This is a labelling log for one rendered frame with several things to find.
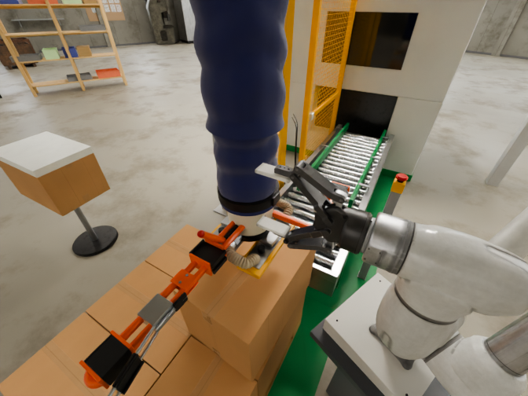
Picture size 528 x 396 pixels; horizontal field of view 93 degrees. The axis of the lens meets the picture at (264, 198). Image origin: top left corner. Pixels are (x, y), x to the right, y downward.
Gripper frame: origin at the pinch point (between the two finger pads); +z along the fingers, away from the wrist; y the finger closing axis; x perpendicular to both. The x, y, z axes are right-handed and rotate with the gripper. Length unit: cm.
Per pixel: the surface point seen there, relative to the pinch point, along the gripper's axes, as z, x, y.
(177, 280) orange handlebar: 23.8, -9.9, 33.4
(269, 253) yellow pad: 10, 21, 45
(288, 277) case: 3, 27, 64
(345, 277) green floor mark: -17, 112, 158
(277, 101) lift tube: 10.9, 26.1, -10.3
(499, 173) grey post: -142, 345, 139
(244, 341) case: 5, -4, 64
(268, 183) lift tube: 12.3, 24.1, 15.3
